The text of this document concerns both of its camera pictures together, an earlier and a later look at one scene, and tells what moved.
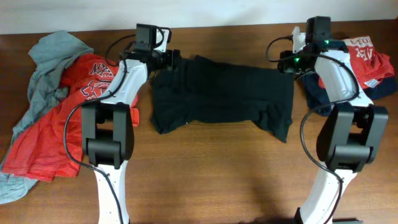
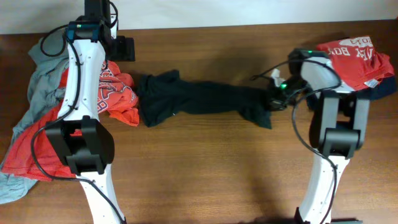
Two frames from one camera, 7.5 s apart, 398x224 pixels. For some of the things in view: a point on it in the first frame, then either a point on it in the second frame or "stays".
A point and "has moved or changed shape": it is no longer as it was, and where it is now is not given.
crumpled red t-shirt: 40,153 stays
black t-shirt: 202,88 has moved or changed shape
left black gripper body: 166,60 -> 122,51
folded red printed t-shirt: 370,68 stays
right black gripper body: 295,63 -> 291,88
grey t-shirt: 46,61 stays
